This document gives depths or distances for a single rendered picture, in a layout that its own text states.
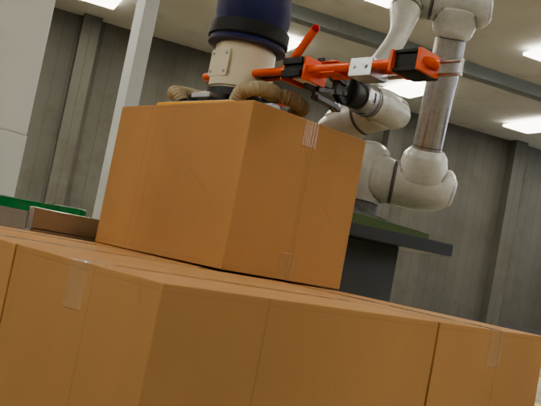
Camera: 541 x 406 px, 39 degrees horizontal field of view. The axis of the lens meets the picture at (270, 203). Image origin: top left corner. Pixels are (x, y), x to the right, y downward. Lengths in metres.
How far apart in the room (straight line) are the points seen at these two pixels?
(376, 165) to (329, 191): 0.69
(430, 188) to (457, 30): 0.52
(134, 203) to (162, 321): 1.19
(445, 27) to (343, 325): 1.59
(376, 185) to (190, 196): 0.90
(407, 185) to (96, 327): 1.74
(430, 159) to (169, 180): 0.99
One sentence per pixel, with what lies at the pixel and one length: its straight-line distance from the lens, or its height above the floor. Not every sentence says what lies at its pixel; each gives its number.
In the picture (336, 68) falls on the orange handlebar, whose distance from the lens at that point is 1.89.
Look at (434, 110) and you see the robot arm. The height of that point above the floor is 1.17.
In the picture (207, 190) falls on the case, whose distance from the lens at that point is 1.87.
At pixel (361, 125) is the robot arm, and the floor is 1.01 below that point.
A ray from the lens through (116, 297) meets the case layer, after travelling 1.02.
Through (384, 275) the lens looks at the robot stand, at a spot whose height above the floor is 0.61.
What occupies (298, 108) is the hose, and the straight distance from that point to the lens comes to 2.08.
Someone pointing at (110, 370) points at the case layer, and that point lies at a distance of 1.02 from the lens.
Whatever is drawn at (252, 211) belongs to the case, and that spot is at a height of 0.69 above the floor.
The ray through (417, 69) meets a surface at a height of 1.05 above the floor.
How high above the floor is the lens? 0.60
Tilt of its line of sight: 4 degrees up
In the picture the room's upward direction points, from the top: 11 degrees clockwise
